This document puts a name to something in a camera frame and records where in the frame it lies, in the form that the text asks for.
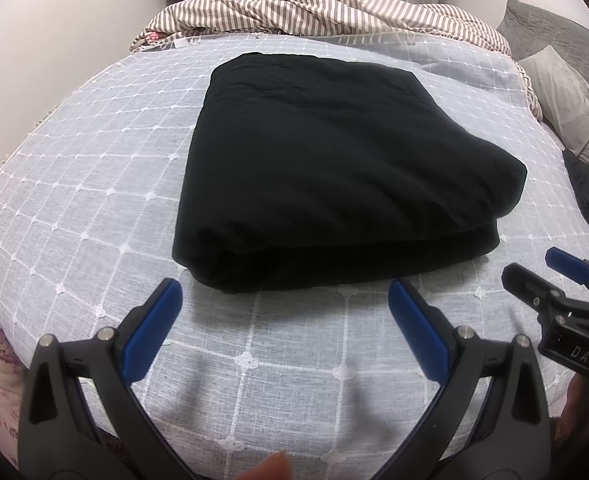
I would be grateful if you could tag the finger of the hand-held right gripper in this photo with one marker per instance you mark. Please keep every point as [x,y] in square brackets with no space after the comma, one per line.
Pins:
[529,285]
[566,262]

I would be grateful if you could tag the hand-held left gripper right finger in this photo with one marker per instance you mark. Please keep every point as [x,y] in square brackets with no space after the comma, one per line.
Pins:
[419,330]

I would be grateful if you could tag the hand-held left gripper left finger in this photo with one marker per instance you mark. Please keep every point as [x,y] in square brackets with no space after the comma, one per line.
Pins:
[154,330]

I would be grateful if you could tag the large black jacket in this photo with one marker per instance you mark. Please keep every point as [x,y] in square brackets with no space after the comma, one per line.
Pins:
[334,170]

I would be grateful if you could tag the person's left hand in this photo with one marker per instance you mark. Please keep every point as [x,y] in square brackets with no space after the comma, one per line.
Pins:
[269,467]

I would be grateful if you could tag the grey grid-pattern bedspread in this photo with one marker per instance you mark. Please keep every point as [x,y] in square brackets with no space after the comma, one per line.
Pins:
[99,185]

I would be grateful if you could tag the dark grey pillow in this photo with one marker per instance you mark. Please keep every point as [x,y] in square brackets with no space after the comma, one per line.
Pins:
[549,25]

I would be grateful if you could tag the brown striped blanket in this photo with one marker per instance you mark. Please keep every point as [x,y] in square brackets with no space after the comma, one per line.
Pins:
[324,12]

